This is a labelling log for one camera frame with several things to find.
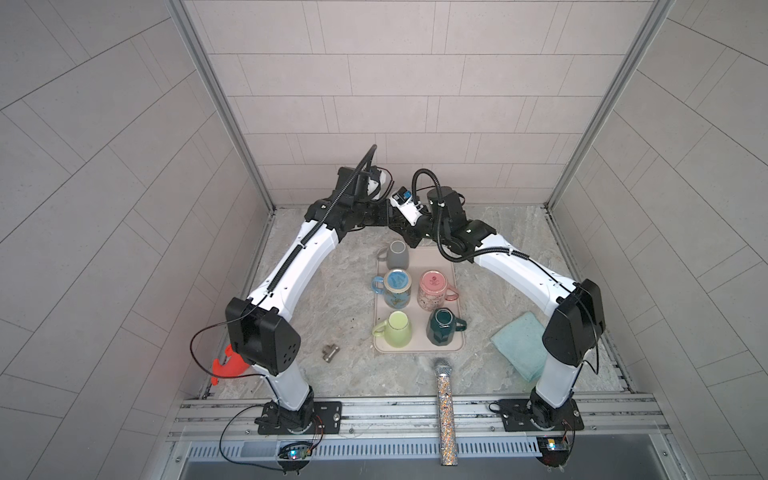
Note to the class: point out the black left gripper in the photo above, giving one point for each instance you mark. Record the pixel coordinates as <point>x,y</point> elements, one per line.
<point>383,217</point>

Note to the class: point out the grey mug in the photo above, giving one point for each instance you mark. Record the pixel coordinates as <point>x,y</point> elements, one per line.
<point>395,255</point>

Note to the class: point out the pink cartoon mug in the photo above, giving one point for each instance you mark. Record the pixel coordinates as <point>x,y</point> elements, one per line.
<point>435,291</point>

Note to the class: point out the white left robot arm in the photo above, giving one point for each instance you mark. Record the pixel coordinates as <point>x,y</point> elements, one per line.
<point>259,327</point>

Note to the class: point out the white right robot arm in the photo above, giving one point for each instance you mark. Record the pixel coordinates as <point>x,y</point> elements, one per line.
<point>575,309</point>

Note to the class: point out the blue cartoon mug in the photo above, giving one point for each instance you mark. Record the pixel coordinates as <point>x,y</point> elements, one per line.
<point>395,287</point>

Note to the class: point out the dark green mug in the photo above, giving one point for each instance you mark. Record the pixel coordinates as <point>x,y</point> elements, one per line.
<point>442,325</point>

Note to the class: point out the light green mug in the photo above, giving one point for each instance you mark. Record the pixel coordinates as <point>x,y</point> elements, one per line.
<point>396,330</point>

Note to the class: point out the beige plastic tray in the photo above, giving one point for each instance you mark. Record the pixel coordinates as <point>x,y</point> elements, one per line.
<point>417,309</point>

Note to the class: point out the teal cloth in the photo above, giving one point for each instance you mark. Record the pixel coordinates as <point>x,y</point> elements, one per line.
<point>521,343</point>

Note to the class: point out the glitter filled tube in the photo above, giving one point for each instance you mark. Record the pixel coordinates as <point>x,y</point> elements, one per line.
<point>447,438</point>

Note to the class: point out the small metal fitting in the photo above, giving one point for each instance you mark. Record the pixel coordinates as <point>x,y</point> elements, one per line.
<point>329,352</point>

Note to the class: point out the red shark toy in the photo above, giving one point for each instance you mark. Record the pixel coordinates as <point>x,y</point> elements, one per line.
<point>233,366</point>

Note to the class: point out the left circuit board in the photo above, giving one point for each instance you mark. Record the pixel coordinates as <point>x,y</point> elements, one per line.
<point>296,451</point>

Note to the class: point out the circuit board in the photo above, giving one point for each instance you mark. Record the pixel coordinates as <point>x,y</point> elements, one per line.
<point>296,451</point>
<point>555,451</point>

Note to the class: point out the right circuit board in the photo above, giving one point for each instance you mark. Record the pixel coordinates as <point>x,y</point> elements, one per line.
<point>555,451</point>

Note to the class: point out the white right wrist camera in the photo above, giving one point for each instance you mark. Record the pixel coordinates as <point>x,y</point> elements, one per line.
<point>403,201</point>

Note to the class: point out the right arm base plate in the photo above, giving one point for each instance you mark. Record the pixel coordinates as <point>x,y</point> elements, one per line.
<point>529,415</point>

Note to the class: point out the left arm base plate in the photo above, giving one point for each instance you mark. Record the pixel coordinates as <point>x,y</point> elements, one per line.
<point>300,417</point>

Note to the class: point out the aluminium front rail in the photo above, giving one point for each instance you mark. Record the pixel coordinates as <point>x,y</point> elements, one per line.
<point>369,417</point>

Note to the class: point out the aluminium corner post left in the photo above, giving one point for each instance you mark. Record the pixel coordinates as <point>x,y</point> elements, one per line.
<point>192,41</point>

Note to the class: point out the aluminium corner post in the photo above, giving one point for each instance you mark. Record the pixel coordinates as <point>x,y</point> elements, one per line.
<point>192,41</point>
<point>646,34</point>

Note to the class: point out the aluminium corner post right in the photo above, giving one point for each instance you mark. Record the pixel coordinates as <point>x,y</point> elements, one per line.
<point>646,34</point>

